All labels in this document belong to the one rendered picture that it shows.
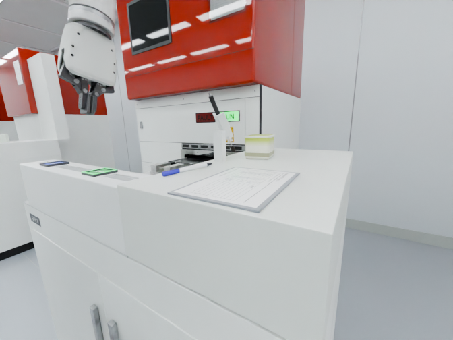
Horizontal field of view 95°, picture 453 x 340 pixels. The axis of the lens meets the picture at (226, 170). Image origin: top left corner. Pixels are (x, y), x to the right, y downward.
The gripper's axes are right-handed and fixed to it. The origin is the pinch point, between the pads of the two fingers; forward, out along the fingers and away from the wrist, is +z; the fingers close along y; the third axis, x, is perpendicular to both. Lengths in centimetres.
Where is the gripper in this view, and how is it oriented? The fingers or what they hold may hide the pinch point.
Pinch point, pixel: (87, 104)
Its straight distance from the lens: 56.8
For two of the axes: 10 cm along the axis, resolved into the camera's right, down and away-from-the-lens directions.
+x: 8.5, 0.9, -5.2
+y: -5.3, -0.1, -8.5
